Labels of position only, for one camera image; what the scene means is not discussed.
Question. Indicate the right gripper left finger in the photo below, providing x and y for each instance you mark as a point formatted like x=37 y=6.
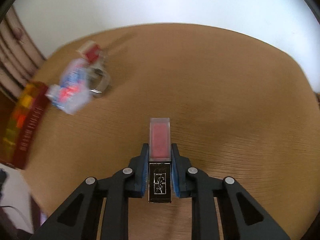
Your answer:
x=99 y=207

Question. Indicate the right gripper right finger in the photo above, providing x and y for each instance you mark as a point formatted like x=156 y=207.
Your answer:
x=220 y=207

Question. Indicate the red lipstick with gold cap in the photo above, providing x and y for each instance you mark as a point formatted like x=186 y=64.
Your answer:
x=159 y=161

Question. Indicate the blue red dental floss box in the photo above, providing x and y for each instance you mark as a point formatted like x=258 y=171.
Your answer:
x=72 y=92

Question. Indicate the silver metal nail clipper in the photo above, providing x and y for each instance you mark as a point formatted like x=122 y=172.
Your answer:
x=98 y=80

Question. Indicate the clear box with red packet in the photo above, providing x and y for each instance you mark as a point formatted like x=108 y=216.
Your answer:
x=90 y=51

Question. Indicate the red gold metal tin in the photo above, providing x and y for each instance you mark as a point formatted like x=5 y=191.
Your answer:
x=23 y=124

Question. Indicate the beige patterned curtain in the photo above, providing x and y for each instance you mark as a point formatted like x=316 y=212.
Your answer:
x=20 y=57

